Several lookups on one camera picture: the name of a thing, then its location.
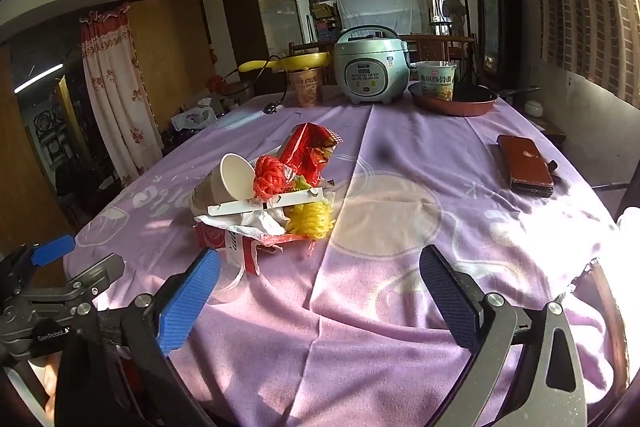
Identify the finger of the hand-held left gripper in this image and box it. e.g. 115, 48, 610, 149
0, 234, 77, 295
20, 254, 126, 308

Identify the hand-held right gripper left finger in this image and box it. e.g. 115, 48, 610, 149
54, 248, 222, 427

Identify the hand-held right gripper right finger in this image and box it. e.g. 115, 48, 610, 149
419, 244, 588, 427

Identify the red and white carton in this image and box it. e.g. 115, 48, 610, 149
194, 224, 321, 275

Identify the white tissue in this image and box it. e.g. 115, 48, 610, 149
195, 209, 291, 240

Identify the red snack bag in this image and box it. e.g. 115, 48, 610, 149
277, 123, 343, 188

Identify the person's left hand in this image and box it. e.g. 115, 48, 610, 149
42, 352, 63, 420

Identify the clear plastic cup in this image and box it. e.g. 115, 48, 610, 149
207, 252, 248, 305

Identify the white plastic strip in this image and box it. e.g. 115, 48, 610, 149
205, 188, 326, 219

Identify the white paper cup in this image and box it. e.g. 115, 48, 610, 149
190, 153, 256, 218

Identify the purple printed tablecloth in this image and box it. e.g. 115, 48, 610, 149
62, 79, 631, 427

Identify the yellow plastic mesh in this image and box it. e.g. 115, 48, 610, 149
285, 201, 335, 240

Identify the red plastic mesh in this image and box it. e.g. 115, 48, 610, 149
252, 155, 291, 200

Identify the brown leather phone case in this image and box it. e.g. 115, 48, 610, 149
496, 134, 558, 198

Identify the white floral curtain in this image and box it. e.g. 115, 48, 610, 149
80, 4, 163, 188

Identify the white plastic bag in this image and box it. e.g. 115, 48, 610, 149
172, 107, 216, 130

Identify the red frying pan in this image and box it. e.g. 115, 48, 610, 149
409, 82, 541, 116

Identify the green instant noodle cup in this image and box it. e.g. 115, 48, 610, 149
416, 61, 458, 102

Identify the wooden partition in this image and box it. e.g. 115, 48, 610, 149
127, 0, 213, 132

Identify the brown instant noodle cup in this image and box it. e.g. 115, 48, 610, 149
287, 67, 325, 108

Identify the pale green rice cooker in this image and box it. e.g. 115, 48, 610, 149
333, 25, 412, 106

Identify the wooden chair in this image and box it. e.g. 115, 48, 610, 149
405, 34, 477, 64

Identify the dark framed mirror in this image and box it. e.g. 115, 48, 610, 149
470, 0, 523, 90

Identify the white hanging sheet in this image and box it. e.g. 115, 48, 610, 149
335, 0, 431, 35

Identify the brown glass door cabinet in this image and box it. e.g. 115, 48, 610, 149
218, 0, 308, 58

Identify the cluttered shelf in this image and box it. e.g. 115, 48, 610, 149
308, 0, 341, 42

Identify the brick pattern curtain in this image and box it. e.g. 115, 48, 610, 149
522, 0, 640, 108

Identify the black cable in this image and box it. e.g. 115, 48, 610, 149
222, 55, 290, 114

